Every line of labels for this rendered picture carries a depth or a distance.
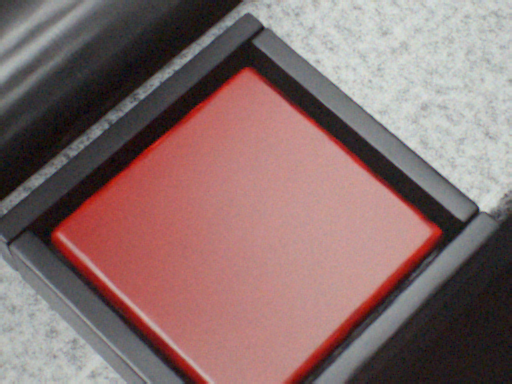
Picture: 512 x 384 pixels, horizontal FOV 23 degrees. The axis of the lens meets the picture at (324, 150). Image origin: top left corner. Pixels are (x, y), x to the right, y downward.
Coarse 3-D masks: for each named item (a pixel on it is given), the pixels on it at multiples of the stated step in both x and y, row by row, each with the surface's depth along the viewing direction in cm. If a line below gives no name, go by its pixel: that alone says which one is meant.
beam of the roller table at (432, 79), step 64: (256, 0) 31; (320, 0) 31; (384, 0) 31; (448, 0) 32; (320, 64) 30; (384, 64) 31; (448, 64) 31; (448, 128) 30; (0, 256) 28; (0, 320) 27; (64, 320) 27; (128, 320) 27; (448, 320) 33
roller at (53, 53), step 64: (0, 0) 30; (64, 0) 30; (128, 0) 31; (192, 0) 32; (0, 64) 30; (64, 64) 30; (128, 64) 31; (0, 128) 29; (64, 128) 31; (0, 192) 30
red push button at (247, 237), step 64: (192, 128) 28; (256, 128) 28; (320, 128) 28; (128, 192) 27; (192, 192) 27; (256, 192) 27; (320, 192) 27; (384, 192) 27; (64, 256) 27; (128, 256) 26; (192, 256) 27; (256, 256) 27; (320, 256) 27; (384, 256) 27; (192, 320) 26; (256, 320) 26; (320, 320) 26
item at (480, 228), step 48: (240, 48) 29; (288, 48) 29; (192, 96) 28; (288, 96) 29; (336, 96) 28; (96, 144) 27; (144, 144) 28; (384, 144) 28; (48, 192) 27; (432, 192) 27; (0, 240) 26; (48, 240) 28; (480, 240) 27; (48, 288) 26; (432, 288) 26; (96, 336) 25; (384, 336) 26
